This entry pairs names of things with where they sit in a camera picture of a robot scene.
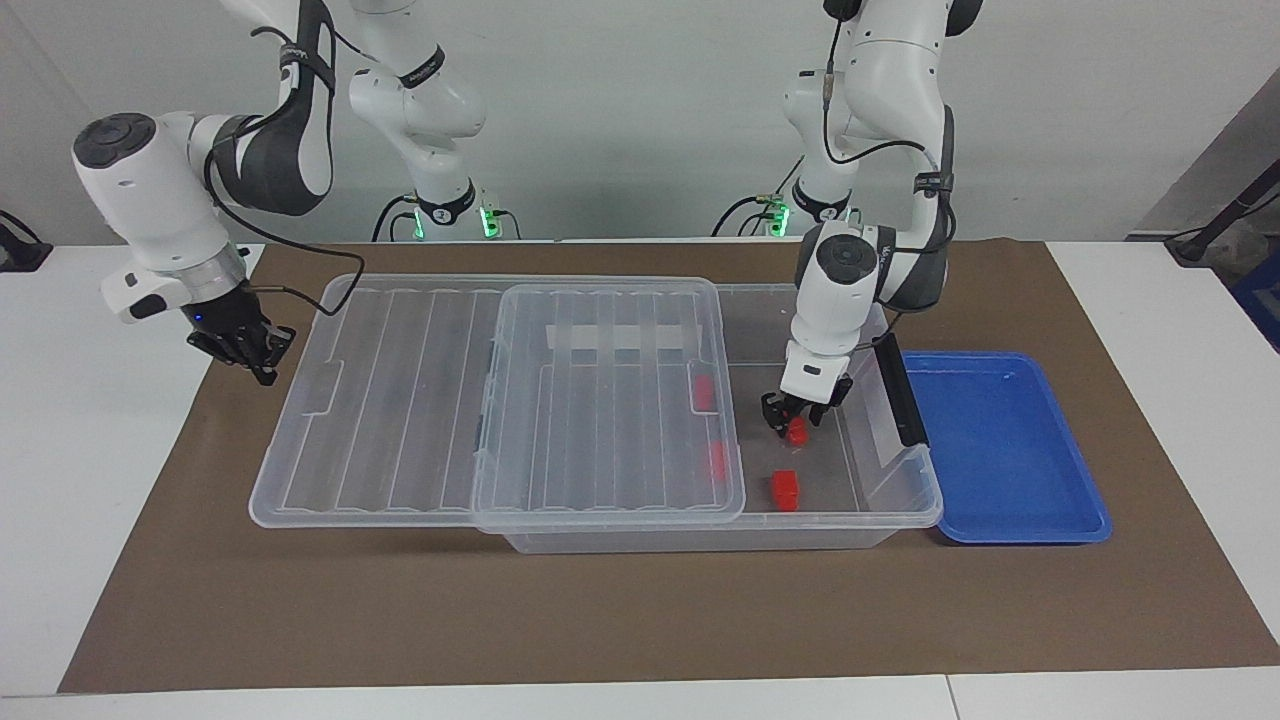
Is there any black stand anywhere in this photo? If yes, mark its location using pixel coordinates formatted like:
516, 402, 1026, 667
1164, 158, 1280, 267
0, 209, 54, 274

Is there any transparent plastic box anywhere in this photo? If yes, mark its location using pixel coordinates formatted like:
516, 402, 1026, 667
478, 282, 945, 555

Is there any black box handle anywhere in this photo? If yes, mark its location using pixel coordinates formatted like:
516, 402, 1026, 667
876, 334, 930, 448

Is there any blue plastic tray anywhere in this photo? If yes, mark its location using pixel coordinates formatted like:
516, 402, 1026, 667
900, 350, 1114, 546

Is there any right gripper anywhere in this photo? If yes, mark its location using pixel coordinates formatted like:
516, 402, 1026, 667
180, 283, 297, 388

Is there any black cable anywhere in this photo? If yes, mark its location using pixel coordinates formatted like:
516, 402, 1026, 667
203, 112, 367, 307
711, 193, 784, 239
371, 192, 418, 243
820, 12, 957, 253

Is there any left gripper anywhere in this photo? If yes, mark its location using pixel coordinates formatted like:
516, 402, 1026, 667
761, 374, 855, 438

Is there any transparent plastic lid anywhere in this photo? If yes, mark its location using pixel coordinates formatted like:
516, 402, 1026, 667
247, 272, 748, 531

